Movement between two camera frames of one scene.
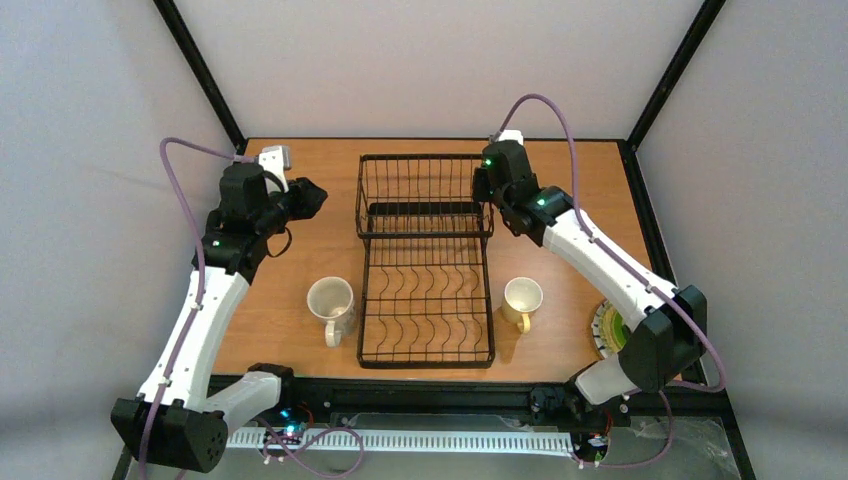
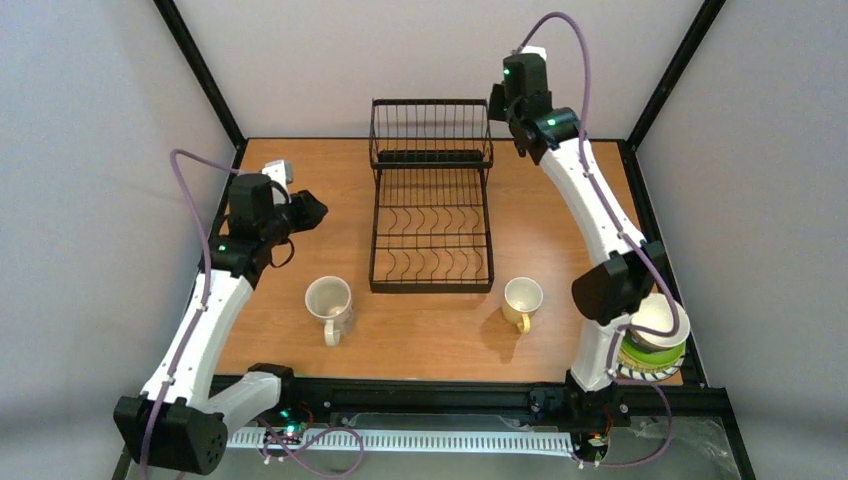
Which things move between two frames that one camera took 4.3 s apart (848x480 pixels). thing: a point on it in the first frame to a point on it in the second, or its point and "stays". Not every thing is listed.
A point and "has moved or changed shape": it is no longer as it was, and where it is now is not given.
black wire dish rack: [425, 292] has moved or changed shape
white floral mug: [331, 299] stays
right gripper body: [482, 187] to [497, 102]
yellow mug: [522, 297] stays
